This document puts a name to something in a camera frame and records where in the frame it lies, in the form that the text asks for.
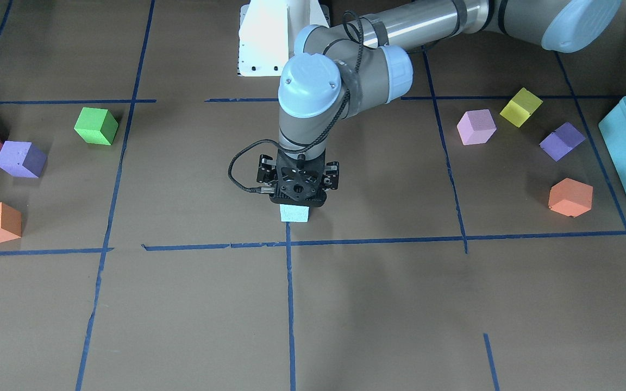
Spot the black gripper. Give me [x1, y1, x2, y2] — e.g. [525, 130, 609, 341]
[269, 153, 327, 207]

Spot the cyan foam block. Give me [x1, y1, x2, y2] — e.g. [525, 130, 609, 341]
[280, 204, 310, 223]

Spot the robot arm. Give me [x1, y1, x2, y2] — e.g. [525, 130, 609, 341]
[252, 1, 621, 207]

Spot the pink foam block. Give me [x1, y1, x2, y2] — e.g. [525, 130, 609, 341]
[456, 109, 497, 146]

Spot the green foam block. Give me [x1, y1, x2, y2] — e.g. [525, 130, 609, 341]
[73, 107, 118, 146]

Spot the yellow foam block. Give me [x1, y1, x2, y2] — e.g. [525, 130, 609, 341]
[499, 87, 542, 128]

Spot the purple foam block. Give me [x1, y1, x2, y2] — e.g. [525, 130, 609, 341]
[0, 141, 47, 178]
[539, 122, 586, 162]

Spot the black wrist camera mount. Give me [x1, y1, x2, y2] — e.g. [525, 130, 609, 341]
[256, 153, 340, 193]

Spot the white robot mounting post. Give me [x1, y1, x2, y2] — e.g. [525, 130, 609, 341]
[237, 1, 330, 77]

